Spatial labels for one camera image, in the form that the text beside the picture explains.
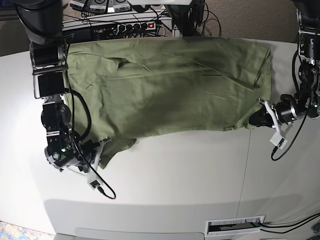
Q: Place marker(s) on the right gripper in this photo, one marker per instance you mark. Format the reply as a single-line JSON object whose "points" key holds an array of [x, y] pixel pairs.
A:
{"points": [[85, 154]]}

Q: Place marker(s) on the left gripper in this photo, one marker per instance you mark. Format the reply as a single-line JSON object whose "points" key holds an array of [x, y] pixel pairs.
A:
{"points": [[288, 109]]}

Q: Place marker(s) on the green T-shirt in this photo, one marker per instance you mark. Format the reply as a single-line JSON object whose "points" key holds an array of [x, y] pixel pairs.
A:
{"points": [[145, 87]]}

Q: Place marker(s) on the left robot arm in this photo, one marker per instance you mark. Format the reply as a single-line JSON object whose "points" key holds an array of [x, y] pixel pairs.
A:
{"points": [[305, 70]]}

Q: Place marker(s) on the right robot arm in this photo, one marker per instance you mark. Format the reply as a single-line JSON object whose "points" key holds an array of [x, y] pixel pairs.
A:
{"points": [[49, 46]]}

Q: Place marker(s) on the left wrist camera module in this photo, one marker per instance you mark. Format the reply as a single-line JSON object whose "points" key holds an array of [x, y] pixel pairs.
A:
{"points": [[278, 140]]}

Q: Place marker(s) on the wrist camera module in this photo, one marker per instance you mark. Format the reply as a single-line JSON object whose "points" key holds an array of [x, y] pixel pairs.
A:
{"points": [[94, 184], [278, 140]]}

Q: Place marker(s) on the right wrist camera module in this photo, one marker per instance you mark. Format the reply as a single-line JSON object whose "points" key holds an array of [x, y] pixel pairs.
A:
{"points": [[94, 184]]}

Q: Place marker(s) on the table cable grommet slot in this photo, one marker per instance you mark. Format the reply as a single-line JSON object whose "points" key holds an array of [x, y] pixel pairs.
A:
{"points": [[233, 226]]}

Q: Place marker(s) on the black power strip red switch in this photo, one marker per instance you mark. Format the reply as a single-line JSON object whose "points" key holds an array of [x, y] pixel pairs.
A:
{"points": [[149, 28]]}

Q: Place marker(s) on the white overhead mount plate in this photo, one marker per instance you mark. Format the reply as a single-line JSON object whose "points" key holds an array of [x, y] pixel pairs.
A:
{"points": [[160, 2]]}

